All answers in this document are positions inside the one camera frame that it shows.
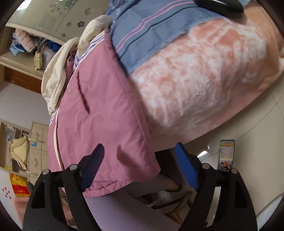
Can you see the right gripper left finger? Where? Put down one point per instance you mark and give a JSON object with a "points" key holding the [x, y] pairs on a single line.
{"points": [[45, 211]]}

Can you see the yellow cloth bag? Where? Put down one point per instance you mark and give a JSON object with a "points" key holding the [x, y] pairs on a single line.
{"points": [[38, 60]]}

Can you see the red and yellow bag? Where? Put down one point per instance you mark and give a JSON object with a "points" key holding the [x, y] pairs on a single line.
{"points": [[19, 185]]}

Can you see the blue hanging clothes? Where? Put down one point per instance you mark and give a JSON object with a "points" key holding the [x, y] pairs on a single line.
{"points": [[53, 46]]}

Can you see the light wood side cabinet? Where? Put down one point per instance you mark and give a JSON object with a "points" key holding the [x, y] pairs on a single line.
{"points": [[38, 159]]}

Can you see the blue plaid blanket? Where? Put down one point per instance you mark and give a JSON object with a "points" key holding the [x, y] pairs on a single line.
{"points": [[140, 29]]}

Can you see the yellow handbag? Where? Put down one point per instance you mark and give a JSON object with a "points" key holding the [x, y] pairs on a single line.
{"points": [[19, 151]]}

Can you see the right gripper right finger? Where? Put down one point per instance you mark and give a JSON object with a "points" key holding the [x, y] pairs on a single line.
{"points": [[235, 210]]}

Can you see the smartphone with lit screen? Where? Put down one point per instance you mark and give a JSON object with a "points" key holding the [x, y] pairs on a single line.
{"points": [[226, 155]]}

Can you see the pink and cream hooded jacket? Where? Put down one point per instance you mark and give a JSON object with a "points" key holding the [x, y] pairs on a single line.
{"points": [[91, 102]]}

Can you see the pink floral bed sheet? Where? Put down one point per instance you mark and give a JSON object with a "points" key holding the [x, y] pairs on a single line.
{"points": [[207, 75]]}

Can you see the striped slipper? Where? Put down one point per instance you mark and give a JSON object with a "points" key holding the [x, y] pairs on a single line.
{"points": [[169, 168]]}

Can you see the person's leg in grey trousers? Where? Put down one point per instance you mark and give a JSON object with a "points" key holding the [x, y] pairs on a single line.
{"points": [[121, 211]]}

